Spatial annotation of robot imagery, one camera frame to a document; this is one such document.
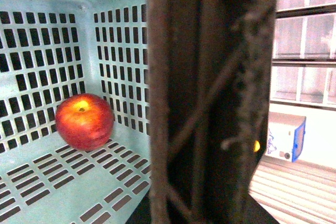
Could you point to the brown basket handle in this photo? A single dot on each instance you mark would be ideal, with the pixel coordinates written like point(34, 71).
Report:
point(209, 87)

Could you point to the glass door refrigerator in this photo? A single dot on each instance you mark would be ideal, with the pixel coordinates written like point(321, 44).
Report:
point(303, 65)

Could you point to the red yellow apple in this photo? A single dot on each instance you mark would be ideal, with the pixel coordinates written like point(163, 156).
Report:
point(84, 121)

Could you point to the yellow lemon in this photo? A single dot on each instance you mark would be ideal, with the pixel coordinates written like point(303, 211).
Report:
point(256, 146)

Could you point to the white blue chest freezer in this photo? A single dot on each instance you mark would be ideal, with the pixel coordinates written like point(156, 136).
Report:
point(286, 134)

